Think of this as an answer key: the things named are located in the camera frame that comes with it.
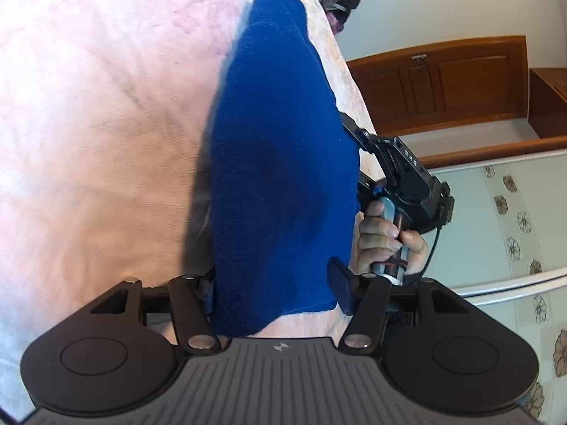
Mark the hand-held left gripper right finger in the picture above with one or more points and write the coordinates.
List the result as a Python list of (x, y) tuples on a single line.
[(341, 285)]

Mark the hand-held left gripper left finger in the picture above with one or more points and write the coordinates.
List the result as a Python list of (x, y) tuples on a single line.
[(189, 307)]

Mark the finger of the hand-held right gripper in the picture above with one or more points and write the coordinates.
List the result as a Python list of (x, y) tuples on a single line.
[(356, 132), (366, 187)]

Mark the blue knitted sweater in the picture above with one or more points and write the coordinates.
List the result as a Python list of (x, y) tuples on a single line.
[(274, 164)]

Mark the person's right hand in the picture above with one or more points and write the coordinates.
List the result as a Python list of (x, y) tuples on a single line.
[(370, 243)]

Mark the purple cloth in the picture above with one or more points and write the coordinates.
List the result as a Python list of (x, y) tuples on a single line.
[(336, 22)]

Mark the wooden nightstand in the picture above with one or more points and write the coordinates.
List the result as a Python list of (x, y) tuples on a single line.
[(549, 102)]

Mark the pink bed blanket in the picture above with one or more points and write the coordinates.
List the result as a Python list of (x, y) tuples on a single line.
[(88, 119)]

